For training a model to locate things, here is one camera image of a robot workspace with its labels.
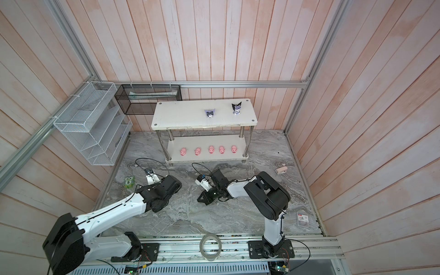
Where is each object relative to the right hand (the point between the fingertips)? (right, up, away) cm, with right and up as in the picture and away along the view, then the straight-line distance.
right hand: (199, 199), depth 90 cm
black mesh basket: (-35, +57, +9) cm, 67 cm away
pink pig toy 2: (-2, +25, +10) cm, 27 cm away
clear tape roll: (+6, -18, -20) cm, 27 cm away
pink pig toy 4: (+12, +27, +11) cm, 31 cm away
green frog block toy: (-39, +8, +3) cm, 40 cm away
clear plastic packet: (+51, -6, -10) cm, 52 cm away
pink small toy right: (+47, +15, +8) cm, 50 cm away
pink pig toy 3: (+6, +27, +11) cm, 30 cm away
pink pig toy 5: (+20, +27, +10) cm, 35 cm away
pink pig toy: (-11, +26, +10) cm, 30 cm away
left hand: (-20, +9, -7) cm, 23 cm away
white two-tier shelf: (+12, +45, -8) cm, 47 cm away
